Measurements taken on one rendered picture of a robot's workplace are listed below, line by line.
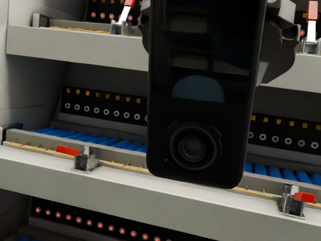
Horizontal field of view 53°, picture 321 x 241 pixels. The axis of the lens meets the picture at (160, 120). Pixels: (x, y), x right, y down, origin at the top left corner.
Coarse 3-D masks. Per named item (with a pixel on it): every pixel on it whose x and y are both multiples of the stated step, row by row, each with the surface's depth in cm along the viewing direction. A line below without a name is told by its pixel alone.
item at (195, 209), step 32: (0, 128) 50; (32, 128) 60; (128, 128) 60; (0, 160) 45; (32, 160) 45; (64, 160) 47; (320, 160) 52; (32, 192) 44; (64, 192) 43; (96, 192) 41; (128, 192) 40; (160, 192) 39; (192, 192) 40; (224, 192) 42; (160, 224) 40; (192, 224) 39; (224, 224) 38; (256, 224) 37; (288, 224) 36; (320, 224) 35
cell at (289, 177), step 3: (282, 171) 49; (285, 171) 48; (288, 171) 48; (291, 171) 48; (282, 174) 48; (285, 174) 47; (288, 174) 47; (291, 174) 47; (282, 177) 48; (285, 177) 46; (288, 177) 45; (291, 177) 45; (294, 177) 45; (294, 180) 44; (297, 180) 45
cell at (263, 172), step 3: (255, 165) 50; (258, 165) 49; (261, 165) 49; (255, 168) 49; (258, 168) 48; (261, 168) 48; (264, 168) 48; (255, 171) 48; (258, 171) 46; (261, 171) 46; (264, 171) 47; (261, 174) 45; (264, 174) 45
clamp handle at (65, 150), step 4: (56, 148) 37; (60, 148) 37; (64, 148) 37; (68, 148) 37; (84, 148) 43; (88, 148) 43; (60, 152) 37; (64, 152) 37; (68, 152) 38; (72, 152) 38; (76, 152) 40; (84, 152) 43; (88, 152) 43; (76, 156) 40; (84, 156) 42
